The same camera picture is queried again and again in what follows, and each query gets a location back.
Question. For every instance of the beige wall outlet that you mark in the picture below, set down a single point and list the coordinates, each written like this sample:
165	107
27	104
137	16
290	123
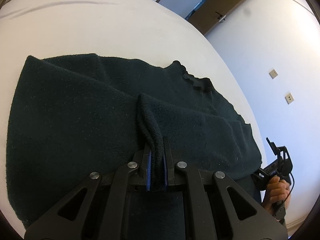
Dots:
290	98
273	74

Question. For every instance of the white bed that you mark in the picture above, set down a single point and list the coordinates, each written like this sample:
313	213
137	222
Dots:
100	25

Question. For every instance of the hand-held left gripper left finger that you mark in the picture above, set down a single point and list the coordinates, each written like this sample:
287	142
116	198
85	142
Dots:
149	170

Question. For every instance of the dark green knit sweater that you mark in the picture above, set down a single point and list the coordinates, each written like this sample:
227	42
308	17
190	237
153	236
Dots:
75	117

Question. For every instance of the brown wooden door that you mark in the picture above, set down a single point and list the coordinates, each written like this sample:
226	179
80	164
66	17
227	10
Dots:
225	2

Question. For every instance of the person's right hand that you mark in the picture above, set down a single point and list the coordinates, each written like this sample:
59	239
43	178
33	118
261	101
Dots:
275	190

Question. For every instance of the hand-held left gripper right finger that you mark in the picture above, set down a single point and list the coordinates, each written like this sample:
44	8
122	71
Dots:
165	177

